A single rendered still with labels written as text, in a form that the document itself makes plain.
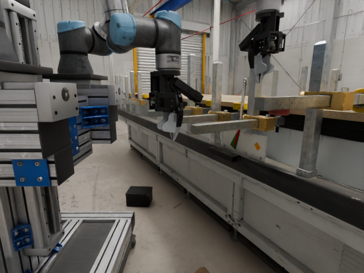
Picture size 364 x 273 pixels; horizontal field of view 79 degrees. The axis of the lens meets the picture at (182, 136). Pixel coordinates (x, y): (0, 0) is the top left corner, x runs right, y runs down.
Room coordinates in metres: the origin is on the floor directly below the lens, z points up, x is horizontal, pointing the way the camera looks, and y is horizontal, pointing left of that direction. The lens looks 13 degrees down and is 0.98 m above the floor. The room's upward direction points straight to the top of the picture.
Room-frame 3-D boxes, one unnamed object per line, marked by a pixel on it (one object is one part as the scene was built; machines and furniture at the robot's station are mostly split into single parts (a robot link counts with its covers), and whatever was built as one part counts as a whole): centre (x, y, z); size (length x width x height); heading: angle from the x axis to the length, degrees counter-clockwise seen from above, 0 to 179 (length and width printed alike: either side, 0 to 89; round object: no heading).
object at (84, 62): (1.06, 0.49, 1.09); 0.15 x 0.15 x 0.10
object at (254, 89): (0.90, -0.29, 0.92); 0.03 x 0.03 x 0.48; 28
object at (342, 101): (0.66, -0.42, 0.95); 0.13 x 0.06 x 0.05; 28
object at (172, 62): (0.67, 0.04, 1.05); 0.08 x 0.08 x 0.05
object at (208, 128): (0.82, -0.23, 0.84); 0.43 x 0.03 x 0.04; 118
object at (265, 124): (0.88, -0.31, 0.85); 0.13 x 0.06 x 0.05; 28
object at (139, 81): (2.22, 0.42, 0.90); 0.03 x 0.03 x 0.48; 28
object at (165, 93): (0.67, 0.05, 0.97); 0.09 x 0.08 x 0.12; 118
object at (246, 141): (0.92, -0.26, 0.75); 0.26 x 0.01 x 0.10; 28
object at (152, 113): (1.27, -0.01, 0.84); 0.43 x 0.03 x 0.04; 118
